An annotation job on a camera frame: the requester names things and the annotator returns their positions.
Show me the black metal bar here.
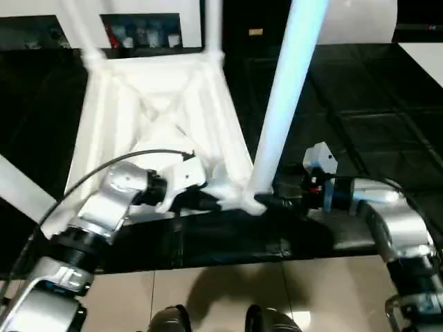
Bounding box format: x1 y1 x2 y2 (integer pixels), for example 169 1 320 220
393 24 443 32

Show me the pale panel with holes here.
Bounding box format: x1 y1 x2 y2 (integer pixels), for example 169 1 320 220
314 0 398 46

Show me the white flat board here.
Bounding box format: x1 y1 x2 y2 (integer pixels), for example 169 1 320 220
397 42 443 91

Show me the black quilted mat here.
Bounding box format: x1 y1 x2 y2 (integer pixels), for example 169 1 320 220
0 43 443 275

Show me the black cabinet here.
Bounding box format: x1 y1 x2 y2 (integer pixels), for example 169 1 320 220
204 0 443 48

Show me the chrome tube frame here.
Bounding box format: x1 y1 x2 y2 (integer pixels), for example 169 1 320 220
383 293 443 332

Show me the white plastic table top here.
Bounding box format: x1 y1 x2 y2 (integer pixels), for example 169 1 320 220
39 50 268 240

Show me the white sideboard with glass doors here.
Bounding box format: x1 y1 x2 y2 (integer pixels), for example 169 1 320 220
0 0 209 50

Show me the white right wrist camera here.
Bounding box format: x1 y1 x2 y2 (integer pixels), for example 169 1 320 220
302 140 339 211

